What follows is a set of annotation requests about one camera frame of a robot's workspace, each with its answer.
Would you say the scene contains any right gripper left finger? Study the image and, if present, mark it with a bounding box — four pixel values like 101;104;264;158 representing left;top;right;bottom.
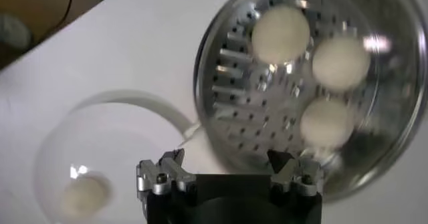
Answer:
136;148;198;201

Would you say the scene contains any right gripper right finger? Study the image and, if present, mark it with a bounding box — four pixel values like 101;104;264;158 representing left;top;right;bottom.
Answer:
267;148;324;198

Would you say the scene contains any white steamed baozi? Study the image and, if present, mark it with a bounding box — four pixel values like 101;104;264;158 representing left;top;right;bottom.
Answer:
299;97;355;148
60;175;112;220
311;37;371;92
251;5;311;64

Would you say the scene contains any stainless steel steamer basket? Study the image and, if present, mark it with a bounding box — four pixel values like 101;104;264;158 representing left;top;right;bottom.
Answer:
193;0;428;203

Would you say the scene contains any white round plate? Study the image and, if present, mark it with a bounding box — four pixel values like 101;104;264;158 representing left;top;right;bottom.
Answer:
33;90;201;224

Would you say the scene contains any thin black cable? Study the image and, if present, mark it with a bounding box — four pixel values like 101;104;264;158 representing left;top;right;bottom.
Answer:
31;0;74;41

